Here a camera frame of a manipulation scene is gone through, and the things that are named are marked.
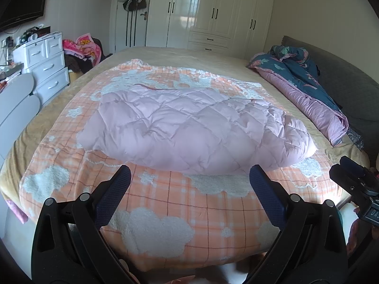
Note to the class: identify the dark patterned cloth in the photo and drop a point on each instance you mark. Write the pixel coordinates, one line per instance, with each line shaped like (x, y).
(355, 139)

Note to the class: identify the bed with tan sheet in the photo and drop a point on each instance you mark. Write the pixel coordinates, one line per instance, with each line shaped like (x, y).
(189, 54)

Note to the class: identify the cluttered desk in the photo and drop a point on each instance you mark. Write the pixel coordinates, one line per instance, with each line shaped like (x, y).
(10, 71)

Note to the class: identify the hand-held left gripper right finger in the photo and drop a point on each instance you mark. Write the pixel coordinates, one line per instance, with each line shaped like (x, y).
(266, 196)

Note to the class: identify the orange plaid cloud blanket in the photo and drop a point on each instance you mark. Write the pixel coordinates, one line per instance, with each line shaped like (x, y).
(183, 201)

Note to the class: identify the dark clothes pile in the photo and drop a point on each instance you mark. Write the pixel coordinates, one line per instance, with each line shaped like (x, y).
(75, 63)

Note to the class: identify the black wall television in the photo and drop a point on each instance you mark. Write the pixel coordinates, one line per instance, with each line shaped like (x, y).
(23, 3)

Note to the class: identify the pink cartoon blanket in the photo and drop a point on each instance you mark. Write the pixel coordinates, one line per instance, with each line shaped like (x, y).
(86, 47)

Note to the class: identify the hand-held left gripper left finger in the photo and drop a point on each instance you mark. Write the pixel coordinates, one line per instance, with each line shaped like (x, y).
(114, 196)

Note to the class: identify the pink quilted jacket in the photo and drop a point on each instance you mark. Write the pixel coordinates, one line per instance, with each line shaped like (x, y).
(192, 130)

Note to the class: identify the pink cloth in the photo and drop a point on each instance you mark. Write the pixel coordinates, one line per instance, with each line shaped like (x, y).
(17, 211)

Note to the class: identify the grey rounded board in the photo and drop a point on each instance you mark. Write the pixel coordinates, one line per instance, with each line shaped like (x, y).
(17, 115)
(16, 87)

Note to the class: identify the dark small box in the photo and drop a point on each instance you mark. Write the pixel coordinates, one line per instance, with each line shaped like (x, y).
(43, 32)

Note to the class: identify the white wardrobe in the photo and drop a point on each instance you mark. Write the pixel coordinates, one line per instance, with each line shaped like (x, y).
(207, 6)

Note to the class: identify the blue floral quilt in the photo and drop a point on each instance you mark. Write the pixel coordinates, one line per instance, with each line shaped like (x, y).
(296, 74)

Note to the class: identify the grey upholstered headboard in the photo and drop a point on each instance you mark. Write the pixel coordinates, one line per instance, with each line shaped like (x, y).
(349, 65)

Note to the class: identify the white door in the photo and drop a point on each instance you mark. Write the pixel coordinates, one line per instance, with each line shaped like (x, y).
(142, 35)

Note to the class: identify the white drawer chest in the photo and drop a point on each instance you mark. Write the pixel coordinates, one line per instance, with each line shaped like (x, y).
(47, 65)

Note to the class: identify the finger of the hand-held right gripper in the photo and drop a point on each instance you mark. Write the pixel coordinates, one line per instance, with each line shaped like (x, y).
(348, 179)
(351, 162)

